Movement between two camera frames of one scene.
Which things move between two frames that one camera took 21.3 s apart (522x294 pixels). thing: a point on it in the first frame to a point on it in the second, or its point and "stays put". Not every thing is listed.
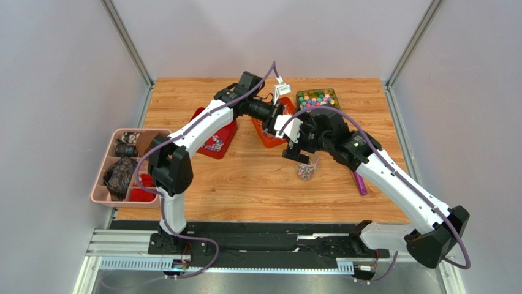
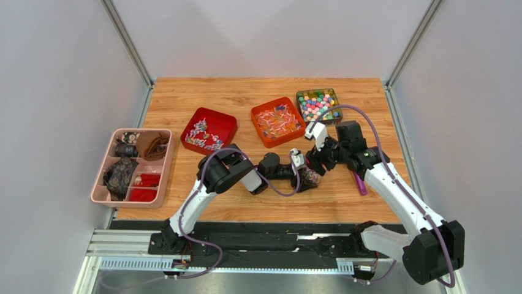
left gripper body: [265, 113] to [294, 182]
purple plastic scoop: [361, 183] stays put
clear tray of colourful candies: [323, 97] stays put
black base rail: [221, 244] stays put
